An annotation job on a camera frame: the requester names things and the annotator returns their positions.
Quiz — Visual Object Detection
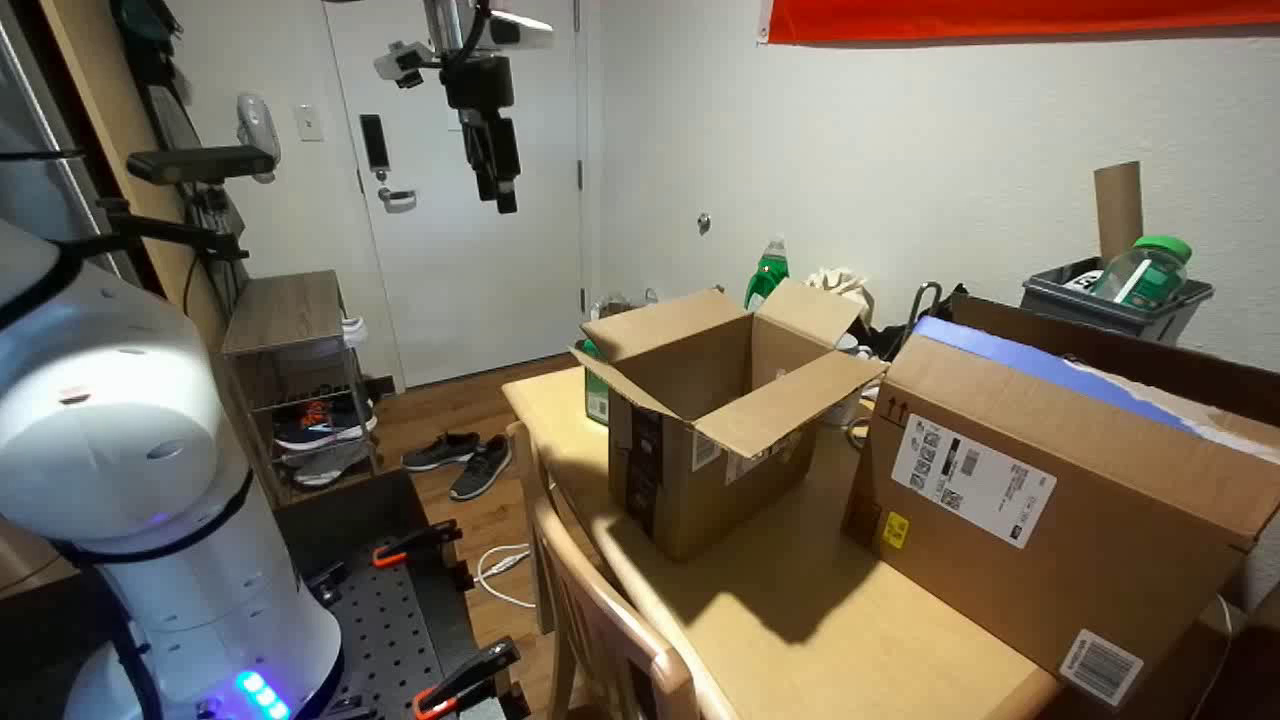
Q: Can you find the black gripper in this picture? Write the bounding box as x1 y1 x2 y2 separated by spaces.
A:
440 52 523 219

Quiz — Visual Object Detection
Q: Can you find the red wall banner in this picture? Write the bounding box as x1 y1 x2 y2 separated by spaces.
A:
766 0 1280 49

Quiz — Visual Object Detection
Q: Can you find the small cardboard box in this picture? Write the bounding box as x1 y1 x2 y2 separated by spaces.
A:
573 276 887 565

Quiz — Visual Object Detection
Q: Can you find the blue orange sneaker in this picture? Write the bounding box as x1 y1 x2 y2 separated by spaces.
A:
272 397 373 458

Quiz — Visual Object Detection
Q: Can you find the white floor cable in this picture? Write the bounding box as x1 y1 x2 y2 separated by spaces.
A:
468 536 539 612

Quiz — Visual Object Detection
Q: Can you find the dark slip-on shoe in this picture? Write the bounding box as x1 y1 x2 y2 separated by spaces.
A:
448 436 520 510
400 429 486 475

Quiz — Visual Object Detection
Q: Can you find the black bar camera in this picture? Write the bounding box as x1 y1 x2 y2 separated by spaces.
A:
125 141 279 188

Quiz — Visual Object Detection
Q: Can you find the green dish soap bottle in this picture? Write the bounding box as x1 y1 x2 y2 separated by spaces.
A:
742 237 792 312

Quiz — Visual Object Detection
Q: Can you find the clear jar green lid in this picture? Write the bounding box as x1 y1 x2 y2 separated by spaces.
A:
1096 232 1196 312

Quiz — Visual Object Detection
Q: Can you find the light wooden chair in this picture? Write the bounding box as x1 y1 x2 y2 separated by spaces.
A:
514 420 710 720

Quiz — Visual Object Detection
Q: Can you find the black door lock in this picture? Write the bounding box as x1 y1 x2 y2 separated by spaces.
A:
357 114 396 184

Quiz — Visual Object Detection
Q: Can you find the white cloth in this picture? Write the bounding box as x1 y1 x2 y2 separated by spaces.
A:
803 267 879 327

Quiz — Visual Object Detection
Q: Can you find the gray white sneaker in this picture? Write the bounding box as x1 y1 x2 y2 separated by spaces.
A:
285 436 379 492

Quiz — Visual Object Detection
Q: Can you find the large cardboard box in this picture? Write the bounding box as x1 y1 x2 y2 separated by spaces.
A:
850 294 1280 711

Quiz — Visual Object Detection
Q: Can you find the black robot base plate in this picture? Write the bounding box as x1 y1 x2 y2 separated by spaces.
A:
272 473 532 720

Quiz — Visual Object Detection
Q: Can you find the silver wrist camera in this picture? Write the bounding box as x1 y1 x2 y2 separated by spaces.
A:
373 38 446 93

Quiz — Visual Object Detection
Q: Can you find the gray plastic bin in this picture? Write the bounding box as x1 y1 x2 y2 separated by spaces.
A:
1019 255 1220 350

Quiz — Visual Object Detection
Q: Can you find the upright cardboard piece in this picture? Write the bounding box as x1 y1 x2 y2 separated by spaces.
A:
1094 162 1147 264

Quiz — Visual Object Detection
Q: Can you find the black camera stand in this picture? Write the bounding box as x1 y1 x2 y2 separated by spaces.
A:
99 182 251 312

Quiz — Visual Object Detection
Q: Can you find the white door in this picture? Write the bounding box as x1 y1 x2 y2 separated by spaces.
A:
321 0 594 394

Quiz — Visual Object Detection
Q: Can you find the wooden shoe shelf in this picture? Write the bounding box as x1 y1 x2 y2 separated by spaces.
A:
215 267 383 510

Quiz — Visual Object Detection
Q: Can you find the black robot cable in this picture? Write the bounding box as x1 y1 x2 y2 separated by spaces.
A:
0 237 95 334

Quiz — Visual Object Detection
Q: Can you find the brown wooden plank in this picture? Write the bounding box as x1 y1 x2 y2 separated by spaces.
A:
38 0 209 312

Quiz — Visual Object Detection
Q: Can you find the black orange clamp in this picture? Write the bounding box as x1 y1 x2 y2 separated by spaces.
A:
302 521 468 599
409 636 523 720

